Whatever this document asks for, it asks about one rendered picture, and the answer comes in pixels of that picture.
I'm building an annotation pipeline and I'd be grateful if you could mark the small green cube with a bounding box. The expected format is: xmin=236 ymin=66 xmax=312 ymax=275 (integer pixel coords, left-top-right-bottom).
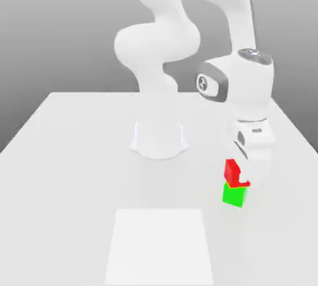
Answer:
xmin=222 ymin=182 xmax=248 ymax=209

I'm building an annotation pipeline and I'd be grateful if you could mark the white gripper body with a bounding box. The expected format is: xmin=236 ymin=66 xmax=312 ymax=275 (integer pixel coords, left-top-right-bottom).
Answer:
xmin=232 ymin=140 xmax=273 ymax=176

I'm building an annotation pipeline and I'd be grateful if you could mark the small red cube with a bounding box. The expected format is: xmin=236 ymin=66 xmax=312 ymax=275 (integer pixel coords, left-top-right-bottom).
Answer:
xmin=224 ymin=158 xmax=251 ymax=189

